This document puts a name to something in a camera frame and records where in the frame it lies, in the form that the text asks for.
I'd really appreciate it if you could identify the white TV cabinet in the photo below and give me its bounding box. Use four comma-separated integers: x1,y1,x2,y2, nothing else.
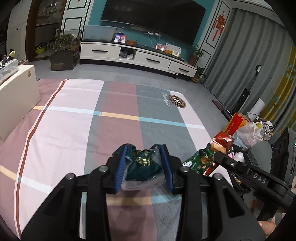
80,41,197,77

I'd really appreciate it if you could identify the clear plastic storage container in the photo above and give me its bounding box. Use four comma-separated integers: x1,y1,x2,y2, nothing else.
0,59,19,82

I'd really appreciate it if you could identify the grey sofa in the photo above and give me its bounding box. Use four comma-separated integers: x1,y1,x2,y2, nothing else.
248,141,273,173

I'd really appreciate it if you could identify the black tower appliance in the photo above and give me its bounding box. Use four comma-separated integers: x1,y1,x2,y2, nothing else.
236,88,250,112

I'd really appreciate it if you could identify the black television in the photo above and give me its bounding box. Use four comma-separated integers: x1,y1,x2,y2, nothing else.
101,0,206,45

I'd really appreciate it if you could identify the potted plant in corner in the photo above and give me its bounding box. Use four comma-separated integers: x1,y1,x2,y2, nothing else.
191,67,207,83

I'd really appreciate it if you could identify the white pink plastic bag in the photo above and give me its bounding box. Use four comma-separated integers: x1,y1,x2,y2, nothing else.
233,121,263,150

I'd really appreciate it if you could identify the green red wafer snack bag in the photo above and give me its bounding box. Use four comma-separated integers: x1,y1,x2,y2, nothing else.
183,132,234,176

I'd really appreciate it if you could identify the dark green foil bag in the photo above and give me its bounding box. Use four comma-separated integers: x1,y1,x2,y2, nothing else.
120,144,165,191

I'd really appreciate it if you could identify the large left potted plant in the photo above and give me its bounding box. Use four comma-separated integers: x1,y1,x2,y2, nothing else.
50,33,80,71

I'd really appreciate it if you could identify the white storage box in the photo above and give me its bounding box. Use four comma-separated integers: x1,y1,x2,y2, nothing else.
0,65,41,142

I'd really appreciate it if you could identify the red Chinese knot decoration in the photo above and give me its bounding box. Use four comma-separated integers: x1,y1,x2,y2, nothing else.
212,14,226,41

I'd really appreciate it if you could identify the translucent bin on cabinet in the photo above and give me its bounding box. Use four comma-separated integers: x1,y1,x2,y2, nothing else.
83,25,117,41

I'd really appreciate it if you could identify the potted plant by cabinet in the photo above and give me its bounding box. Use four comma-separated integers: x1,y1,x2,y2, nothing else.
188,44,204,66

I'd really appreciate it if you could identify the pile of clothes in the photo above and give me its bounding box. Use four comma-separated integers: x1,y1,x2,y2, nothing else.
260,121,274,141

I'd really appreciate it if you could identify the grey curtain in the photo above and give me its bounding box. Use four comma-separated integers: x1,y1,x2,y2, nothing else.
204,9,293,113

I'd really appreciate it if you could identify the red orange shopping bag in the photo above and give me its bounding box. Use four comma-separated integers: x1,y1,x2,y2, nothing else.
224,113,249,136

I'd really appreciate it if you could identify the white paper roll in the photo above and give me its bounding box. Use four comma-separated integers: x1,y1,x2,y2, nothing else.
247,98,265,121

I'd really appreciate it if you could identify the checked table cloth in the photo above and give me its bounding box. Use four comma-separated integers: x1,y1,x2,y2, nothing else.
1,79,226,238

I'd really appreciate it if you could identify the small red blue box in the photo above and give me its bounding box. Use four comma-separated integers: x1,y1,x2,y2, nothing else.
114,33,126,43

